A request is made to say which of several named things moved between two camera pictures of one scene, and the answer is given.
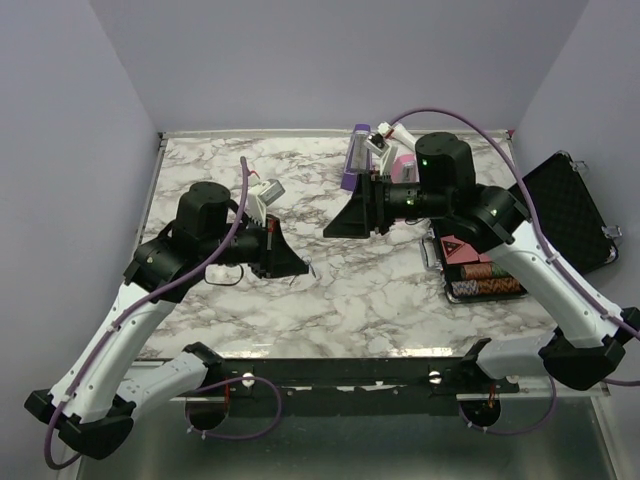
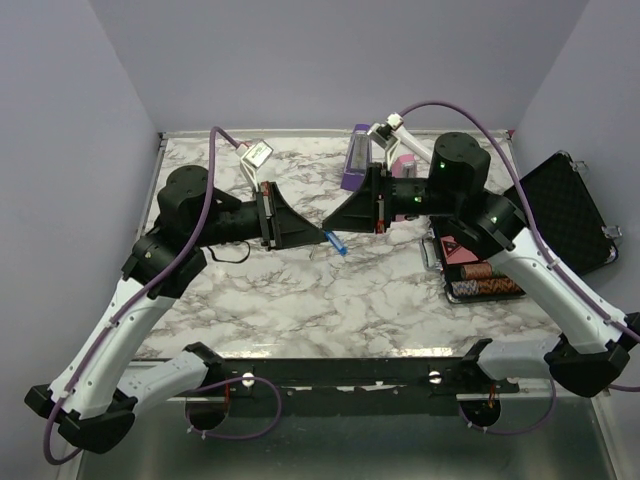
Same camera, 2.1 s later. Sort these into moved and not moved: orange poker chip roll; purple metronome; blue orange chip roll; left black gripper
Moved: left black gripper
Not moved: blue orange chip roll; purple metronome; orange poker chip roll
